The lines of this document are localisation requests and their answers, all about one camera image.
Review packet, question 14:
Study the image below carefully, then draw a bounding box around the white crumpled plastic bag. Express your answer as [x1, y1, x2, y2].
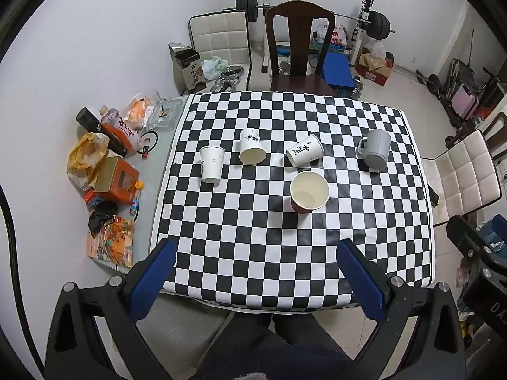
[201, 56, 229, 80]

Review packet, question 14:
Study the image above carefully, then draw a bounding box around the white paper cup calligraphy print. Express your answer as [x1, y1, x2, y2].
[286, 134, 324, 167]

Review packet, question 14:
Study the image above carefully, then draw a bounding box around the white paper cup bird print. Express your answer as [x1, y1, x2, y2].
[199, 145, 226, 184]

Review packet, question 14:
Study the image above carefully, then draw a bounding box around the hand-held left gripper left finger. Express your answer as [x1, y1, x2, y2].
[44, 238, 187, 380]

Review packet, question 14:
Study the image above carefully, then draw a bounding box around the thick black cable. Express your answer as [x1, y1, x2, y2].
[0, 184, 20, 327]

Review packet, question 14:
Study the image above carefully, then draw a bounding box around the black white checkered tablecloth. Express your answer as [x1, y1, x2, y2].
[150, 91, 436, 312]

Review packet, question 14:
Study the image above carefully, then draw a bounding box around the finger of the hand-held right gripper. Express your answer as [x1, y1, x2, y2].
[479, 214, 507, 255]
[446, 215, 503, 272]

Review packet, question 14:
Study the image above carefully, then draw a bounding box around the thin black cable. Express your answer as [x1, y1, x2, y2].
[137, 129, 160, 155]

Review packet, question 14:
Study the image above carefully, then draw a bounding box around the dark wooden chair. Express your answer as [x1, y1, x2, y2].
[264, 1, 337, 96]

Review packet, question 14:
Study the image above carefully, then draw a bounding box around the white padded chair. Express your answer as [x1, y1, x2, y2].
[420, 129, 503, 227]
[188, 11, 253, 92]

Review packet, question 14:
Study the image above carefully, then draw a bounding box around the red black bottle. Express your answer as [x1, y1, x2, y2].
[100, 123, 137, 158]

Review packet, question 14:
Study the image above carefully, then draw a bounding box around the pink suitcase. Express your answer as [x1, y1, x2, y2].
[452, 83, 478, 122]

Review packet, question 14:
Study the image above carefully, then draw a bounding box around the grey ribbed mug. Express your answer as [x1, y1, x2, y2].
[356, 128, 392, 170]

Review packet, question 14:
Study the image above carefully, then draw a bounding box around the black flask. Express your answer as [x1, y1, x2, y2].
[76, 107, 104, 133]

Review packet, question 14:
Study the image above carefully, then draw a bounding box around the barbell with black plates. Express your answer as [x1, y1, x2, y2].
[223, 0, 397, 41]

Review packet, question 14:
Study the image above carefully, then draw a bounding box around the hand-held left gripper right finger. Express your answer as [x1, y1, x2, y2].
[336, 238, 467, 380]

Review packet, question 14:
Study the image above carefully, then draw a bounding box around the yellow plastic bag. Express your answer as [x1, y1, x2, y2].
[67, 132, 110, 191]

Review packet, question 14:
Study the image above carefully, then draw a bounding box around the orange snack bag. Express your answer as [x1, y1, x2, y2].
[122, 94, 157, 130]

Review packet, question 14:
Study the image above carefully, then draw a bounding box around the white paper cup leaf print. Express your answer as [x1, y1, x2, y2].
[239, 127, 267, 165]

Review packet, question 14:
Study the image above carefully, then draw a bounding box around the red paper cup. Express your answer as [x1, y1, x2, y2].
[290, 170, 330, 214]

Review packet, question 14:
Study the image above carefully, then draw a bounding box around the black dumbbell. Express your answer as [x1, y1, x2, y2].
[415, 69, 441, 95]

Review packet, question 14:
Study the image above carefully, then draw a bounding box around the red white plastic bag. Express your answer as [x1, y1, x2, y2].
[311, 19, 349, 48]

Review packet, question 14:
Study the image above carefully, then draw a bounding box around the orange snack packet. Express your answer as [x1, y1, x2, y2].
[87, 214, 136, 268]

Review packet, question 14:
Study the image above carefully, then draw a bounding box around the orange box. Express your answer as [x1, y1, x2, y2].
[93, 156, 140, 206]

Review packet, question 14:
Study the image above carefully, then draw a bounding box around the black round lid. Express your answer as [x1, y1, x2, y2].
[88, 202, 118, 234]

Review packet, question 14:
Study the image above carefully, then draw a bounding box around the black tea box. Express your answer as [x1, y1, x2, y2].
[168, 42, 210, 96]

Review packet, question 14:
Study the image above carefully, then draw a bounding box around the blue bench pad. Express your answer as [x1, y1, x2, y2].
[320, 52, 355, 88]

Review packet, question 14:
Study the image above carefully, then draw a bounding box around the cardboard box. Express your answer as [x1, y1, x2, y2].
[356, 47, 395, 87]

